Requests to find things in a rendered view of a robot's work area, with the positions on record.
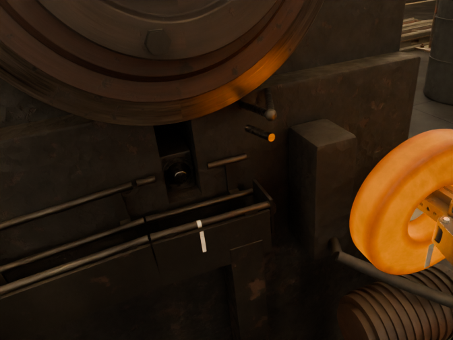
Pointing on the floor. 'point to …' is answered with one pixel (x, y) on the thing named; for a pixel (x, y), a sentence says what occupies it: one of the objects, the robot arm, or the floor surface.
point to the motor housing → (398, 309)
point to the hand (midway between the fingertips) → (430, 193)
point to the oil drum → (441, 57)
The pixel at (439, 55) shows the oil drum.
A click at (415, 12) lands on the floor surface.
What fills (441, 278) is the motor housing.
